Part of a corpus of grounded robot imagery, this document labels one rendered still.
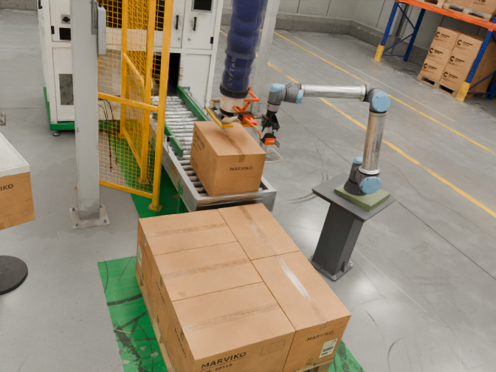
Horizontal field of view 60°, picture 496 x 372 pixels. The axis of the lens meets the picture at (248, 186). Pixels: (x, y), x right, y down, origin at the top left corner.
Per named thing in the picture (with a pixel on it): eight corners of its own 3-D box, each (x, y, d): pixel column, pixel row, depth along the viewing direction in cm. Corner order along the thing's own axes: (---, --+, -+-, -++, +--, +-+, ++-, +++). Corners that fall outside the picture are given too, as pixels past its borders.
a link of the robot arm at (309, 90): (380, 83, 297) (284, 78, 292) (386, 88, 286) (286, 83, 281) (376, 99, 303) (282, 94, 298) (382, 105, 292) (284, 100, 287)
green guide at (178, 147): (131, 91, 495) (131, 84, 491) (140, 91, 500) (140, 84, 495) (171, 158, 378) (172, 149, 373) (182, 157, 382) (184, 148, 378)
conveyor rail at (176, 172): (128, 103, 501) (128, 88, 492) (133, 103, 504) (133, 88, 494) (193, 219, 332) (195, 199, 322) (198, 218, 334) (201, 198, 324)
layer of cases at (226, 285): (136, 261, 320) (138, 218, 299) (253, 240, 364) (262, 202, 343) (187, 407, 232) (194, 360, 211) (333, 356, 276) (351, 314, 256)
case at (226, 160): (189, 162, 377) (193, 121, 357) (230, 160, 394) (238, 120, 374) (211, 201, 332) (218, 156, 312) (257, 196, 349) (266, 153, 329)
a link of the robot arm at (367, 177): (373, 184, 324) (387, 87, 287) (380, 195, 309) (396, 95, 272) (353, 184, 323) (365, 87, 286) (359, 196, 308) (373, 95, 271)
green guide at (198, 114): (176, 91, 519) (176, 84, 514) (184, 91, 524) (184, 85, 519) (226, 154, 402) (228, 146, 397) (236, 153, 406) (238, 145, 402)
